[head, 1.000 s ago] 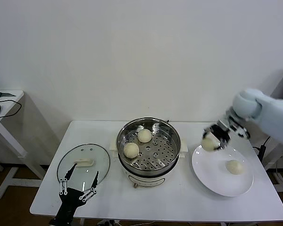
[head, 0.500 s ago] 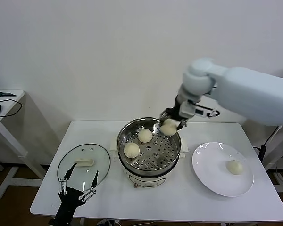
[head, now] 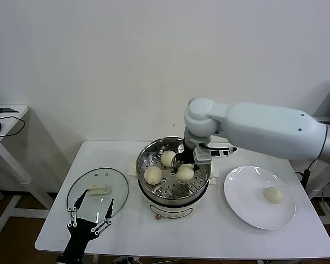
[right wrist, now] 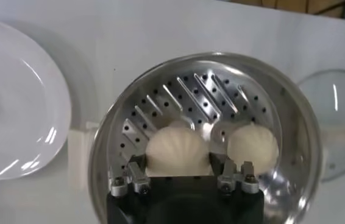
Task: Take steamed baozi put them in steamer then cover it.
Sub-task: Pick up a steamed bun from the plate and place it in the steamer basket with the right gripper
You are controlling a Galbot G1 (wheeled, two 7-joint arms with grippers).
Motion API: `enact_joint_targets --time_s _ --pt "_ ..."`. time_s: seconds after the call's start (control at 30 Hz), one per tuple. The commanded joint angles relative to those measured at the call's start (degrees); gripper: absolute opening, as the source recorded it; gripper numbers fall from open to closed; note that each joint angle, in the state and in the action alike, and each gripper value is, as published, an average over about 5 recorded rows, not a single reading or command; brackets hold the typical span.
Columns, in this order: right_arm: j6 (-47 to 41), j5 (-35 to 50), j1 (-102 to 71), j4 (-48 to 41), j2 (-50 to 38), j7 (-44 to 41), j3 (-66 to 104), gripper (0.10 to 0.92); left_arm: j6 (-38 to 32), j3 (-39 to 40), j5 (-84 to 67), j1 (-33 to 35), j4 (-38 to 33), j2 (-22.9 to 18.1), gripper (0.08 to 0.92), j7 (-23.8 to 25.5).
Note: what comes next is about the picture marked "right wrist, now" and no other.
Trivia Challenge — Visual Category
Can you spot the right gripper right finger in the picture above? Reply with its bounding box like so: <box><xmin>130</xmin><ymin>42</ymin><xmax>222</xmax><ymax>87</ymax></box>
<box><xmin>210</xmin><ymin>153</ymin><xmax>261</xmax><ymax>196</ymax></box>

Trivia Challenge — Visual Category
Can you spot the stainless steel steamer basket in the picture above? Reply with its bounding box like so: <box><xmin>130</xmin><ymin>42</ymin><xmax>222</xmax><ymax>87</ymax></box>
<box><xmin>88</xmin><ymin>52</ymin><xmax>324</xmax><ymax>224</ymax></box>

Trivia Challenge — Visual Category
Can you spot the steel steamer pot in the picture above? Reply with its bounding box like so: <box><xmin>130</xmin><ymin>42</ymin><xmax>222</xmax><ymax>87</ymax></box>
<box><xmin>68</xmin><ymin>121</ymin><xmax>345</xmax><ymax>224</ymax></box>

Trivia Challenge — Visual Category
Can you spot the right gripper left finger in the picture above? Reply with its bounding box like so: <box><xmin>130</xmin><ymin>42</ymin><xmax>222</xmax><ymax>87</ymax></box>
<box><xmin>108</xmin><ymin>154</ymin><xmax>152</xmax><ymax>198</ymax></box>

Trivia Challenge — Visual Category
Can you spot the round glass pot lid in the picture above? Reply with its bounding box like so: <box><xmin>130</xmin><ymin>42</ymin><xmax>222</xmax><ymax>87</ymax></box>
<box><xmin>297</xmin><ymin>69</ymin><xmax>345</xmax><ymax>183</ymax></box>

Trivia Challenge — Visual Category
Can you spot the large white plate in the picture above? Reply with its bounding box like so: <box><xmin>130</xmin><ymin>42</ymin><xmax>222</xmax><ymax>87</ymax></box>
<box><xmin>0</xmin><ymin>19</ymin><xmax>72</xmax><ymax>181</ymax></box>

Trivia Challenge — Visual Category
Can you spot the white steamed baozi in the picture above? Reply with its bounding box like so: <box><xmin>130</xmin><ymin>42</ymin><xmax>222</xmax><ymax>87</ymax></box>
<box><xmin>226</xmin><ymin>123</ymin><xmax>280</xmax><ymax>176</ymax></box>
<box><xmin>145</xmin><ymin>126</ymin><xmax>212</xmax><ymax>177</ymax></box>

